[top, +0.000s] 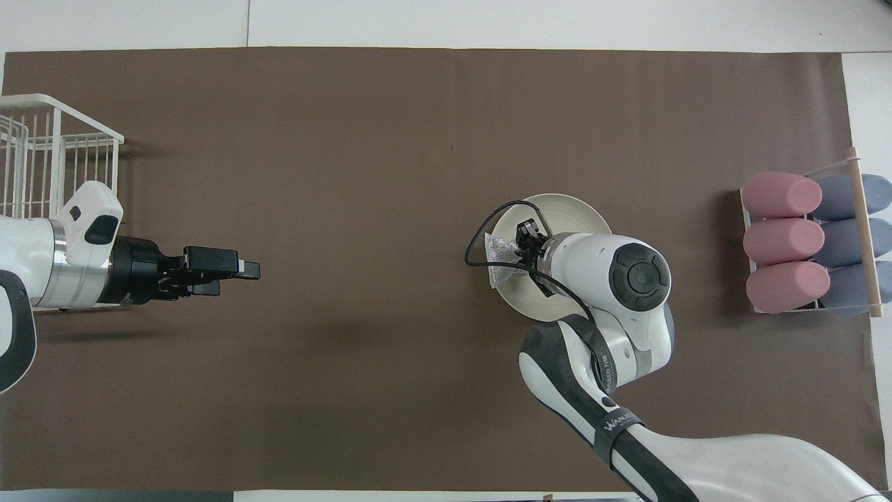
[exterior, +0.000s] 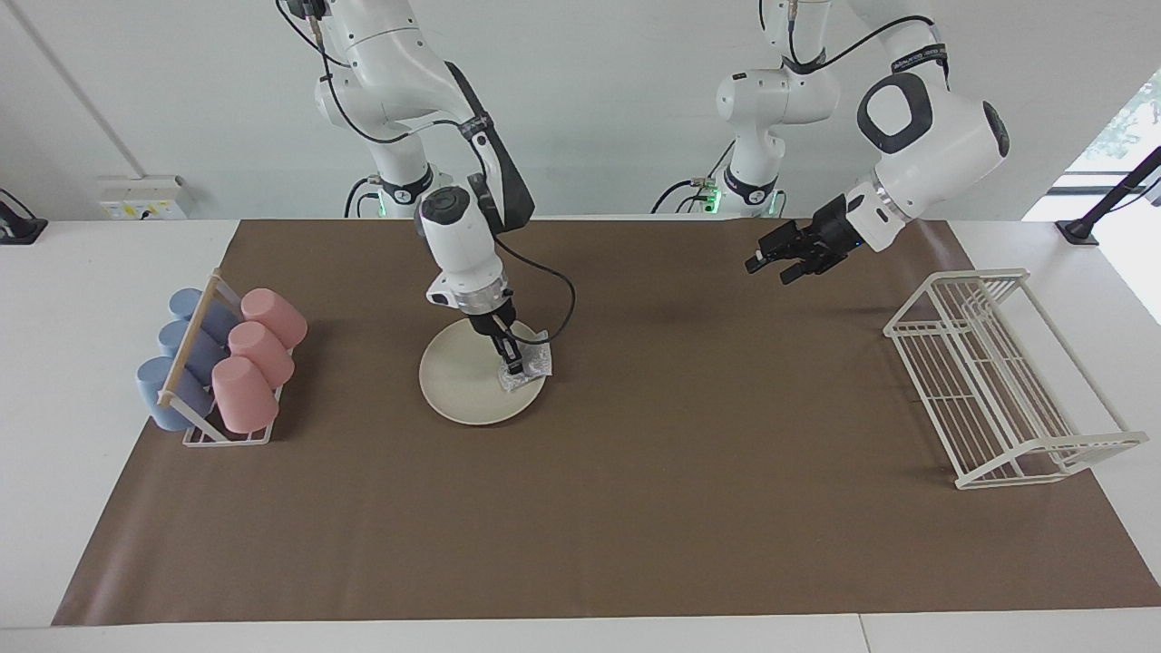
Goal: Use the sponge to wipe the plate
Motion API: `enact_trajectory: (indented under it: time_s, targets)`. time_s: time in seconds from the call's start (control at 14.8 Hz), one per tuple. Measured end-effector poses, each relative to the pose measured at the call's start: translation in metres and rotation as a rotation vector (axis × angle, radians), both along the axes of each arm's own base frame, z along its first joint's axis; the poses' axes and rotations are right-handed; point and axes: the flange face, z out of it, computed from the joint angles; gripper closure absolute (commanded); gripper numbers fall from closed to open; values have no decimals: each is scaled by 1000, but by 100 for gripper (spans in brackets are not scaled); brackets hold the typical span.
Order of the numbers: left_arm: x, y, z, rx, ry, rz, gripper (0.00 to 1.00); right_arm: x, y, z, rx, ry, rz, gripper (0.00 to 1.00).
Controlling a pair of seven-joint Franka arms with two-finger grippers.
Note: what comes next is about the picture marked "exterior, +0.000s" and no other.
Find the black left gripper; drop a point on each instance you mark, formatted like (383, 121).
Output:
(821, 240)

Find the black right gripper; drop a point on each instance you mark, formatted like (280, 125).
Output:
(494, 322)

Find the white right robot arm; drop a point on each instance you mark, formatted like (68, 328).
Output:
(453, 236)

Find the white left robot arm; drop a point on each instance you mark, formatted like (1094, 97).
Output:
(943, 145)

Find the cream round plate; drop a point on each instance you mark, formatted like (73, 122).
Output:
(463, 381)

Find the brown table mat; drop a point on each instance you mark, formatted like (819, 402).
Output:
(680, 508)

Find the pink plastic cup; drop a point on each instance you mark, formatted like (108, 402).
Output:
(245, 397)
(277, 316)
(263, 354)

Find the black clamp stand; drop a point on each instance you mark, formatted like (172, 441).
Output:
(1079, 229)

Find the blue plastic cup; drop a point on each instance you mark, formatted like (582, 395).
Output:
(174, 337)
(186, 302)
(154, 385)

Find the black table clamp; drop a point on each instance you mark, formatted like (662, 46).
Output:
(18, 227)

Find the white wall outlet box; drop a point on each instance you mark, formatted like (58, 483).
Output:
(141, 198)

